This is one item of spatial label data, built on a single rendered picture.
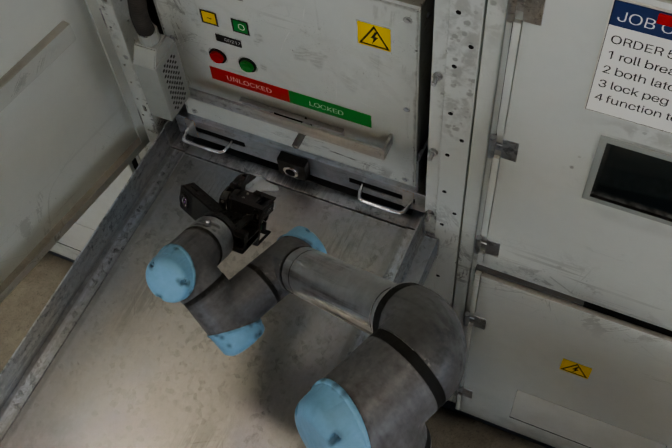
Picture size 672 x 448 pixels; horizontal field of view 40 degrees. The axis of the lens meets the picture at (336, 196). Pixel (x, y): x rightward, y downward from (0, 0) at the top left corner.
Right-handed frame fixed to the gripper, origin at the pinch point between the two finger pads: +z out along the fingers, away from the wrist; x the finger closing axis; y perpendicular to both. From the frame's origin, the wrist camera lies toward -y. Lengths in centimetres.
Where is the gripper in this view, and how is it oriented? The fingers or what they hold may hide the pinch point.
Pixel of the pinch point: (257, 181)
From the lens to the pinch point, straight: 163.3
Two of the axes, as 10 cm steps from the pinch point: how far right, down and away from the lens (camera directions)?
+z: 3.7, -4.1, 8.4
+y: 9.2, 3.1, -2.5
